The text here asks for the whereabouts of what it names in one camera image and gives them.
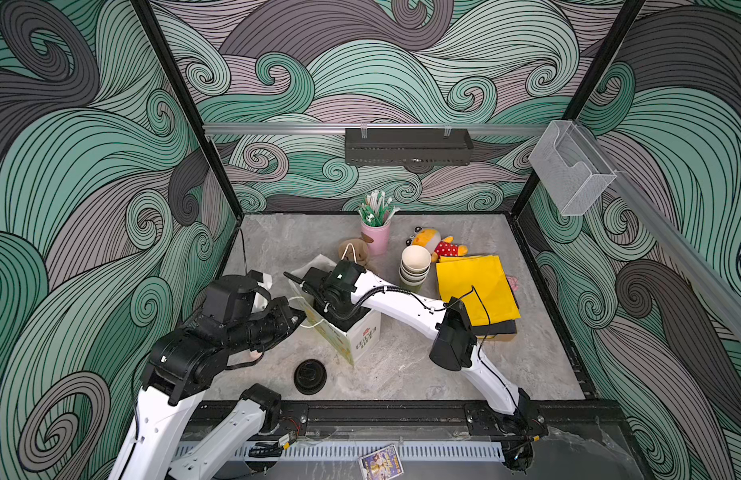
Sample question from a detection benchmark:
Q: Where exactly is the brown cardboard cup carrier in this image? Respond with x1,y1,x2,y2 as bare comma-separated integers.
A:
338,238,371,267

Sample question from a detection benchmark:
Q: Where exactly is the colourful card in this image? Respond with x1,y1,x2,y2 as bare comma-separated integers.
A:
358,445,405,480

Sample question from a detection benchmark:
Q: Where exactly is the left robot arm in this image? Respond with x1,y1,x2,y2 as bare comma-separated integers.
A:
110,270,306,479

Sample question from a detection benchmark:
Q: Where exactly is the yellow plush toy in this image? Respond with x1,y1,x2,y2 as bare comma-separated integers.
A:
406,226,469,263

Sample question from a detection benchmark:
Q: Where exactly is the white paper bag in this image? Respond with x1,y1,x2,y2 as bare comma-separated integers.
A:
284,255,382,365

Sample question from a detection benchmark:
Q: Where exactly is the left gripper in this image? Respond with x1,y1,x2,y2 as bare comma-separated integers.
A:
229,295,308,354

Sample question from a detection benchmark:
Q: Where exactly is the pink straw holder cup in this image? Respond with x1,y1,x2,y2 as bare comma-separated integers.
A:
360,220,391,256

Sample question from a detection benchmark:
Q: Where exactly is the clear acrylic wall holder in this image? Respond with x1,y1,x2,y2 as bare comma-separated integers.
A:
530,120,617,217

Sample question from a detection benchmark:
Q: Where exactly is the stack of black lids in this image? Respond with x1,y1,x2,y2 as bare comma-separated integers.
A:
294,359,328,395

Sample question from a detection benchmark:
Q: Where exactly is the stack of paper cups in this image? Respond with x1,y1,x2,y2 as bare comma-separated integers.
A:
399,245,432,293

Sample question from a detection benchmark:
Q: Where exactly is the white cable duct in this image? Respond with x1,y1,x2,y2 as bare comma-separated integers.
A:
228,441,505,463

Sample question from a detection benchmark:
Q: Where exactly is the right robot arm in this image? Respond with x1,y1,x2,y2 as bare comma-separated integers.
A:
284,260,530,418

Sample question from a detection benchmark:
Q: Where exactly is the black wall shelf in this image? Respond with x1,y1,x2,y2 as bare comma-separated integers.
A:
344,127,475,166

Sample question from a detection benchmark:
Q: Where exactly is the wrapped straws bundle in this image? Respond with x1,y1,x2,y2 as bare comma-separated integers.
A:
358,190,400,228

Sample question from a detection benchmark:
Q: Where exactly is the yellow napkin stack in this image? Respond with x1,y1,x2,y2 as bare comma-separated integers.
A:
437,255,521,327

